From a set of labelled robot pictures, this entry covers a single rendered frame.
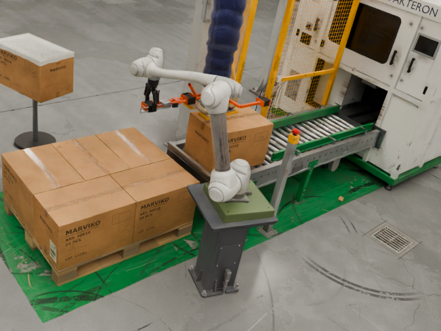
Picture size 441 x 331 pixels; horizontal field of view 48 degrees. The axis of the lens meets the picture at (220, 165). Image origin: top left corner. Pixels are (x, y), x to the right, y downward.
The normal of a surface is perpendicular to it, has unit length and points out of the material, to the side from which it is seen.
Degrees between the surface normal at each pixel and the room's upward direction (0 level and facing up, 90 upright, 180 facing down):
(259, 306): 0
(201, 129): 90
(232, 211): 2
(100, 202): 0
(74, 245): 90
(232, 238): 90
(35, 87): 90
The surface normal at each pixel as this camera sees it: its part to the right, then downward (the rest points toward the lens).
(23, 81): -0.50, 0.37
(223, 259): 0.39, 0.54
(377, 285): 0.18, -0.84
